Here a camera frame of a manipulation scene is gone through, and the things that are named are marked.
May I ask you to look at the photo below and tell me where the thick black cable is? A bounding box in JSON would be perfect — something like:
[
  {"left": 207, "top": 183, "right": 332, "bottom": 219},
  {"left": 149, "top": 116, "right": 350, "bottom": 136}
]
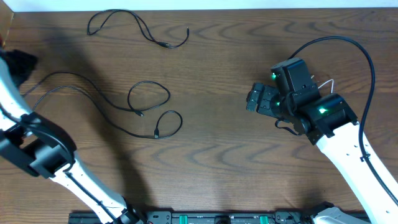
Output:
[{"left": 22, "top": 72, "right": 183, "bottom": 140}]

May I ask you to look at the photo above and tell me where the white cable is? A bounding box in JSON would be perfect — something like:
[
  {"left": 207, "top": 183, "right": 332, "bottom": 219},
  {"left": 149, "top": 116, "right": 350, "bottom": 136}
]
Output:
[{"left": 310, "top": 74, "right": 335, "bottom": 94}]

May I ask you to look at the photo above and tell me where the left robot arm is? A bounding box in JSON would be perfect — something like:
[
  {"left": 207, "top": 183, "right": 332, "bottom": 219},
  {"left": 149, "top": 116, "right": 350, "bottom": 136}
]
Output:
[{"left": 1, "top": 50, "right": 148, "bottom": 223}]

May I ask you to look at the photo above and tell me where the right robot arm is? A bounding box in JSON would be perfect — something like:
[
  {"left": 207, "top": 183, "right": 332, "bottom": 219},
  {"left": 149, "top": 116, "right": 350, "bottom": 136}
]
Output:
[{"left": 246, "top": 58, "right": 397, "bottom": 223}]

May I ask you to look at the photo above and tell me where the thin black cable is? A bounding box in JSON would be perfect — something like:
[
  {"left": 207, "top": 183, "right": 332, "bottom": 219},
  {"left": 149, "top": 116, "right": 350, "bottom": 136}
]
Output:
[{"left": 86, "top": 9, "right": 190, "bottom": 49}]

